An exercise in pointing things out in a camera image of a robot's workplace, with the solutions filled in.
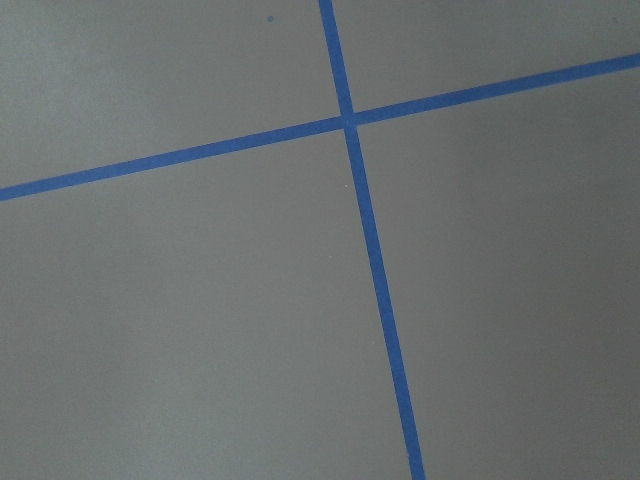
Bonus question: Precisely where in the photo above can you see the crossing blue tape strip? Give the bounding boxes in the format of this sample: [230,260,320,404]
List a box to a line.
[319,0,427,480]

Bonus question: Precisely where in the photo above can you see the long blue tape strip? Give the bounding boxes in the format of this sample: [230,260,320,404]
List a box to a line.
[1,53,639,201]

